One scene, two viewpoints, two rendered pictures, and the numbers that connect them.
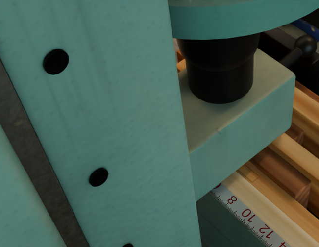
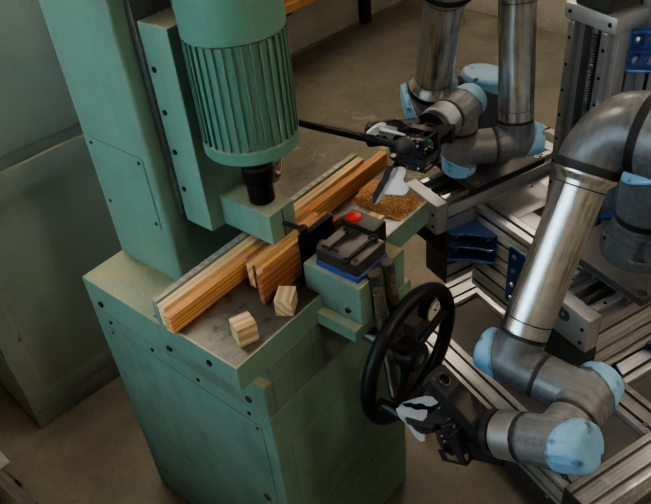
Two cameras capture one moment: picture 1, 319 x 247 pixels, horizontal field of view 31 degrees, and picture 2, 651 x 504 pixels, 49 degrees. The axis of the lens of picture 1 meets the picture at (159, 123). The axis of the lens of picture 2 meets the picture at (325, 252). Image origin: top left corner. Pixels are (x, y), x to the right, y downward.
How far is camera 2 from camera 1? 1.28 m
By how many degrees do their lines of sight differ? 52
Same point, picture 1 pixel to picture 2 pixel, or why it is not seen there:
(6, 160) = (133, 110)
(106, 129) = (176, 140)
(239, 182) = (249, 241)
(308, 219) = (236, 264)
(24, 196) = (136, 121)
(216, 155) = (238, 213)
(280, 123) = (265, 234)
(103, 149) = (176, 146)
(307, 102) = (286, 246)
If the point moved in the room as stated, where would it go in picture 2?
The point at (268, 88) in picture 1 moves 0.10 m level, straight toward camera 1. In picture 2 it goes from (260, 211) to (207, 216)
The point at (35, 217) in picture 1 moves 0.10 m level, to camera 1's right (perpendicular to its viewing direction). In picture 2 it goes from (137, 127) to (146, 152)
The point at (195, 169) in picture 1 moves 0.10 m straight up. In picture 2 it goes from (230, 208) to (221, 165)
